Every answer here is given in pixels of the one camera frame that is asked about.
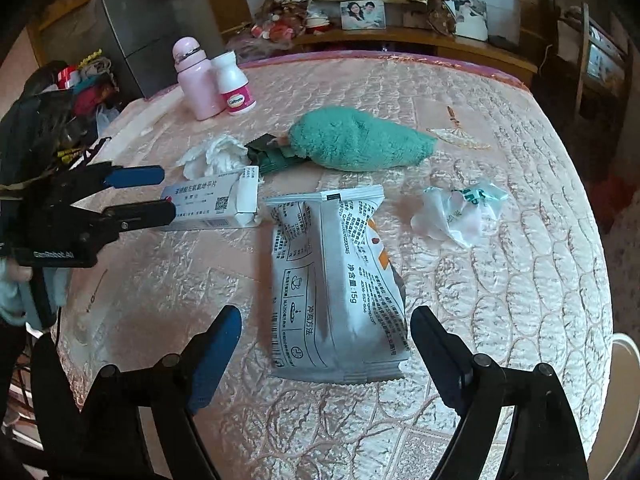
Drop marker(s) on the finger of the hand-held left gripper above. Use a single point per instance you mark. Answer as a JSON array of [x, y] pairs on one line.
[[137, 176], [150, 212]]

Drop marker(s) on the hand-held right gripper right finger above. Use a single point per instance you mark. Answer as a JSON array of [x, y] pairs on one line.
[[435, 355]]

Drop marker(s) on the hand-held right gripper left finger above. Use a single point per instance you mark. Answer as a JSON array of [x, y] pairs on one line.
[[215, 355]]

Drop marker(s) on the white medicine box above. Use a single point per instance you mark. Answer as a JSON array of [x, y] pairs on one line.
[[210, 205]]

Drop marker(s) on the white tissue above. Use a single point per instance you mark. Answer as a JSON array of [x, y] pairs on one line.
[[220, 155]]

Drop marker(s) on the white printed snack packet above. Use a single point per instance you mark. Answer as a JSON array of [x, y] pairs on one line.
[[330, 285]]

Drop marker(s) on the dark green packet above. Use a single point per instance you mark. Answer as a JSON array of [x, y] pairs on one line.
[[267, 157]]

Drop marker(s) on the white green plastic bag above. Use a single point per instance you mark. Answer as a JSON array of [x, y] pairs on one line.
[[460, 215]]

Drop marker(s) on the white plastic bin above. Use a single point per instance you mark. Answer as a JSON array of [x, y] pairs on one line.
[[626, 355]]

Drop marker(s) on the teal fluffy cloth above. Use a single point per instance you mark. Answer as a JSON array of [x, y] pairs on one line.
[[350, 140]]

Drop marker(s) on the person's left forearm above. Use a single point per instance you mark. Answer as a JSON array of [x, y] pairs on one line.
[[10, 305]]

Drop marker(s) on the pink quilted bed cover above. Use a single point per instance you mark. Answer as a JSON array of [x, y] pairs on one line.
[[475, 310]]

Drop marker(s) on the pile of clothes and bags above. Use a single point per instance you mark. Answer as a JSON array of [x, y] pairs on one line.
[[85, 95]]

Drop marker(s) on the pink insulated bottle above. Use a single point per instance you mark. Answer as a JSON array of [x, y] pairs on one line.
[[197, 90]]

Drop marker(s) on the white supplement bottle pink label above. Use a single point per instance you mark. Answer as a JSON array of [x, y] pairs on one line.
[[232, 85]]

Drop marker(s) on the grey refrigerator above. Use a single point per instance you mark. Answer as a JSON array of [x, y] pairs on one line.
[[135, 35]]

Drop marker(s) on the pile of red knick-knacks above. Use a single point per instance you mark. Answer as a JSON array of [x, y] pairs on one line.
[[285, 22]]

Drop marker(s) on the framed couple photo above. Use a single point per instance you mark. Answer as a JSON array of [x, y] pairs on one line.
[[363, 15]]

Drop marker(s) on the wooden cabinet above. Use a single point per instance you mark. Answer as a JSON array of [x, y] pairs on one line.
[[475, 42]]

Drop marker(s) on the wooden chair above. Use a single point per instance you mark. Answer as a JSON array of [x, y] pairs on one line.
[[595, 60]]

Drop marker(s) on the wedding photo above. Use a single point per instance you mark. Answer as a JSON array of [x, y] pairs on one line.
[[470, 17]]

